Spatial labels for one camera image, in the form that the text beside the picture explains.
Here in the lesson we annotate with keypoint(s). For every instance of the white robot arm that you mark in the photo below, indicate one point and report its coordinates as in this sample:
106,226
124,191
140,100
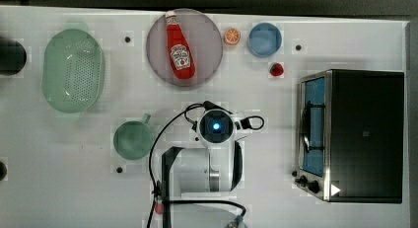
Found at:
196,180

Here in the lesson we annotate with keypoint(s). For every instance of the green mug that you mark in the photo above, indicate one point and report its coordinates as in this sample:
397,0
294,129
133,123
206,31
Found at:
133,139

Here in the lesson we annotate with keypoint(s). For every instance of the red plush ketchup bottle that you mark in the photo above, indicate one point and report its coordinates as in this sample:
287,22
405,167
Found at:
180,57

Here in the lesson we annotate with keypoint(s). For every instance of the orange slice toy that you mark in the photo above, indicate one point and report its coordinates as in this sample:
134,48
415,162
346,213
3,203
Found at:
232,36

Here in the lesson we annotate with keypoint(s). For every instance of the small red strawberry toy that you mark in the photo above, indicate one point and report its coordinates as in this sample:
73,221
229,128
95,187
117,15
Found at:
276,70

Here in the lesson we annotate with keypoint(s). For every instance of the blue cup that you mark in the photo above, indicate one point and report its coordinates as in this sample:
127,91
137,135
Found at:
264,40

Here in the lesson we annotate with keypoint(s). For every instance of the red plush strawberry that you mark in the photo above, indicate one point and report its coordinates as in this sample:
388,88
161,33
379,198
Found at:
159,208

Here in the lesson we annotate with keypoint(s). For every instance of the silver black toaster oven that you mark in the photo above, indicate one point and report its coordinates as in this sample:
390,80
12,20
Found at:
350,136

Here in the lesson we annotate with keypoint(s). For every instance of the green perforated colander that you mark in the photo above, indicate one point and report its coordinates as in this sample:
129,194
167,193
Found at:
73,75

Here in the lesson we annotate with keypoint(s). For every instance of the black round pot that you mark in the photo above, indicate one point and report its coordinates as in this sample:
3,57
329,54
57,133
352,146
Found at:
3,171

